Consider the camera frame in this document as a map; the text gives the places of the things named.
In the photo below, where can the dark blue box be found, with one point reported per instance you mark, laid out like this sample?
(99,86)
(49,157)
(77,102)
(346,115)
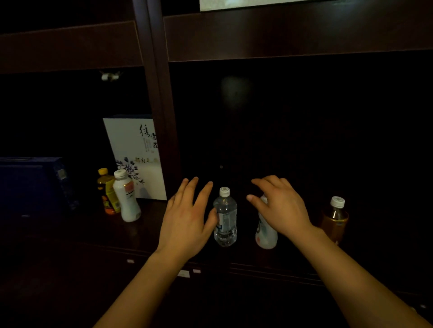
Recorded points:
(30,184)

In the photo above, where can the yellow-capped juice bottle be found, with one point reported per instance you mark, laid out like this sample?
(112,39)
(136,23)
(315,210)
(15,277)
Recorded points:
(107,194)

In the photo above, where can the person's right forearm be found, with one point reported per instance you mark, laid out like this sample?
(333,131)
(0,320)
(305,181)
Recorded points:
(351,287)

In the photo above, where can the dark wooden shelf cabinet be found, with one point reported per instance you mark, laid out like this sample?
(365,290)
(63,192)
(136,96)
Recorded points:
(270,37)

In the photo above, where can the small white fixture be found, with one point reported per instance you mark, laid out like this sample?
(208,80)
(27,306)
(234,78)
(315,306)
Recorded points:
(110,76)

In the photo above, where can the person's left forearm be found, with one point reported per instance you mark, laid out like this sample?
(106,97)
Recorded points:
(142,294)

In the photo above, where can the person's left thumb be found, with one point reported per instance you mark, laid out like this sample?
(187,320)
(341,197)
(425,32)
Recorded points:
(211,221)

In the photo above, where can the white box with floral print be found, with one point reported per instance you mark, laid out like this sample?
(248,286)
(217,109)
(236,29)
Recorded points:
(135,148)

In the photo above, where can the person's left hand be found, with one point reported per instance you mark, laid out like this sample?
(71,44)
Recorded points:
(182,229)

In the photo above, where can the light framed picture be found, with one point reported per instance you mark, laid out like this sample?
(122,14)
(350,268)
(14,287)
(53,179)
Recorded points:
(236,4)

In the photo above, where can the amber tea bottle white cap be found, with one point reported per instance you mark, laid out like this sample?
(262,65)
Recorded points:
(335,223)

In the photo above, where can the person's right thumb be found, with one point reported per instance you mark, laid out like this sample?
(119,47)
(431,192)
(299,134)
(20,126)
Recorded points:
(257,203)

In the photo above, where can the clear water bottle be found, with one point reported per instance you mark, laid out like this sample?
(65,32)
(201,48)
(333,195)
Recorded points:
(226,219)

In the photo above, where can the person's left little finger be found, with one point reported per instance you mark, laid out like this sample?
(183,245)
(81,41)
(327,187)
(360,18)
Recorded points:
(170,202)

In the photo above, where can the person's right middle finger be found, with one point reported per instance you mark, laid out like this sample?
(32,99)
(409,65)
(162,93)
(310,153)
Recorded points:
(274,180)

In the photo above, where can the white milk bottle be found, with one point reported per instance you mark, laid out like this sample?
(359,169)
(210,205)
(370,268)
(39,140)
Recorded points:
(128,202)

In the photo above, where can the person's left middle finger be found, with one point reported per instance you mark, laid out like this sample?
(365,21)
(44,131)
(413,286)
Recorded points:
(190,191)

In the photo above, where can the person's right hand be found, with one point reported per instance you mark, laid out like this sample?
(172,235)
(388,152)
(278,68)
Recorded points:
(284,209)

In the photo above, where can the white drink bottle pastel label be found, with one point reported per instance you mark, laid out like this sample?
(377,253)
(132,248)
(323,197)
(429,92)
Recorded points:
(266,238)

